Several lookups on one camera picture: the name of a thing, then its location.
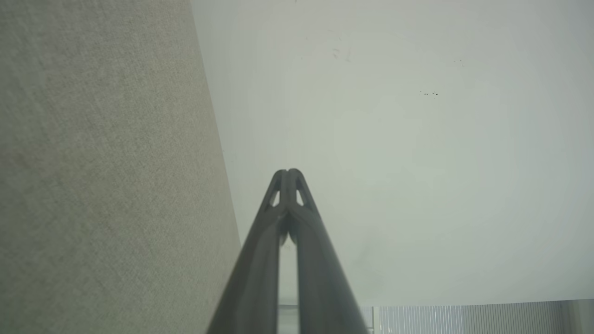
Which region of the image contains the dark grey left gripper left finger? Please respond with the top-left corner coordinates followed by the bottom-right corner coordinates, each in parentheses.
top-left (207, 169), bottom-right (289, 334)

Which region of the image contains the white ribbed panel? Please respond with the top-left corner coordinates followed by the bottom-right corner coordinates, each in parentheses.
top-left (362, 300), bottom-right (574, 334)

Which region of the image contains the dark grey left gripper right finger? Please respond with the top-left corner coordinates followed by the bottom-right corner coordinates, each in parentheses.
top-left (288, 168), bottom-right (370, 334)

